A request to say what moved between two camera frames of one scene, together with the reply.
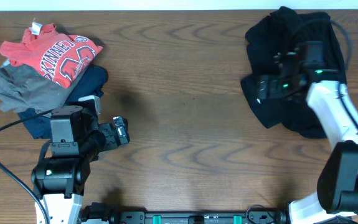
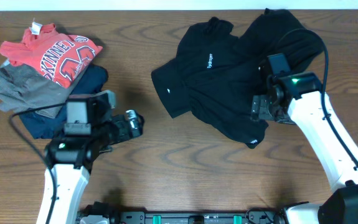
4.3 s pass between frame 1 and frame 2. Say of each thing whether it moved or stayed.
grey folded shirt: stayed
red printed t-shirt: stayed
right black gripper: moved
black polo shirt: moved
